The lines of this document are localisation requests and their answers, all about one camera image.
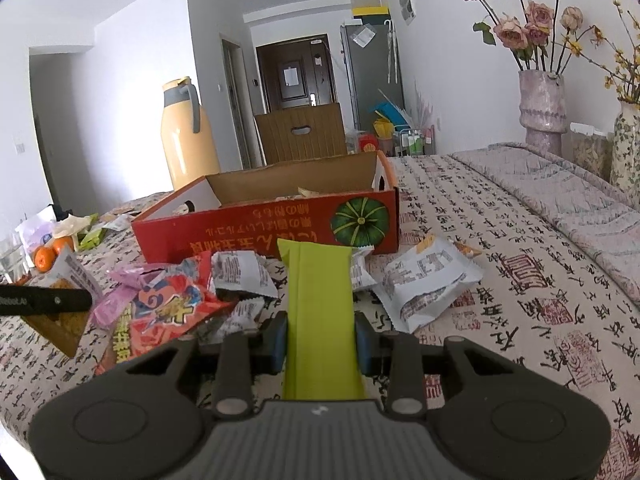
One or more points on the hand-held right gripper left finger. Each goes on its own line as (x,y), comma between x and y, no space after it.
(276,342)

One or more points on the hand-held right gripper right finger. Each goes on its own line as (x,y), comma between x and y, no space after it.
(364,347)

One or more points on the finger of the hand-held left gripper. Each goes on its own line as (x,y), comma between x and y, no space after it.
(65,300)

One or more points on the brown cracker snack packet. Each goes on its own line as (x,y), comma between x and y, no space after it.
(60,330)

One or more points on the pink snack packet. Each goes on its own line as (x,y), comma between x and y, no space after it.
(112,305)

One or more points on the large red noodle packet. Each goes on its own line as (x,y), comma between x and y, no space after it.
(165,310)

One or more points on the red cardboard box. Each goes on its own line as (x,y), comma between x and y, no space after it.
(250,232)

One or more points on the brown white snack packet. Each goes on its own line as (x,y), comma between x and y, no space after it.
(310,193)

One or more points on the drinking glass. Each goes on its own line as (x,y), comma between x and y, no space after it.
(12,260)

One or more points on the small green packet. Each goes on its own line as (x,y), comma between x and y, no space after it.
(90,239)

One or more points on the white plastic bag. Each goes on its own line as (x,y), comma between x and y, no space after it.
(35,230)

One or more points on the cream crumpled wrapper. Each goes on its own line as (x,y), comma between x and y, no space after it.
(72,225)

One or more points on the small white packet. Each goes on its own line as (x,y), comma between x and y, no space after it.
(117,221)

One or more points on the yellow thermos jug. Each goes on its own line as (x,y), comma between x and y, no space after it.
(187,150)

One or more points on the brown cardboard box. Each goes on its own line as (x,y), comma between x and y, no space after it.
(300,145)

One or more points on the red package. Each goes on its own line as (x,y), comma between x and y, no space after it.
(369,142)

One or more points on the yellow bag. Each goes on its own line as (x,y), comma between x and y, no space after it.
(384,129)

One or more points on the blue plastic folder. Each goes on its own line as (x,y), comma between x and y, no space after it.
(387,110)

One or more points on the pale dried grass bunch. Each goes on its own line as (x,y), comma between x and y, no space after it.
(422,110)

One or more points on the grey quilted blanket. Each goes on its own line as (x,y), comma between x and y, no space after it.
(575,210)

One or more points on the dark wooden door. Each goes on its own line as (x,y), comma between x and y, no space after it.
(272,75)

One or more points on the grey refrigerator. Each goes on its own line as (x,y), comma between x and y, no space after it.
(370,75)

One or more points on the white umbrella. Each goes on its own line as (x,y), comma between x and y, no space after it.
(391,55)

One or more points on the clear storage jar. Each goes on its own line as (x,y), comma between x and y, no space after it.
(587,152)

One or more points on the pink ribbed vase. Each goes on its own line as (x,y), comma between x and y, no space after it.
(542,110)

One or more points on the paper note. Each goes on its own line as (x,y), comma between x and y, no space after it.
(364,35)

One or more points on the floral patterned vase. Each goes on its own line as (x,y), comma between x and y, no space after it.
(627,145)

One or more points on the yellow black box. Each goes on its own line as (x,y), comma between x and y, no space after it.
(370,10)

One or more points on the dried pink rose bouquet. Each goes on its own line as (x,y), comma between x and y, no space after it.
(510,32)

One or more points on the yellow blossom branches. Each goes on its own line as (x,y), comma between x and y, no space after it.
(621,56)

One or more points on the wall electrical panel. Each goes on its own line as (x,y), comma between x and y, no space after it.
(407,2)

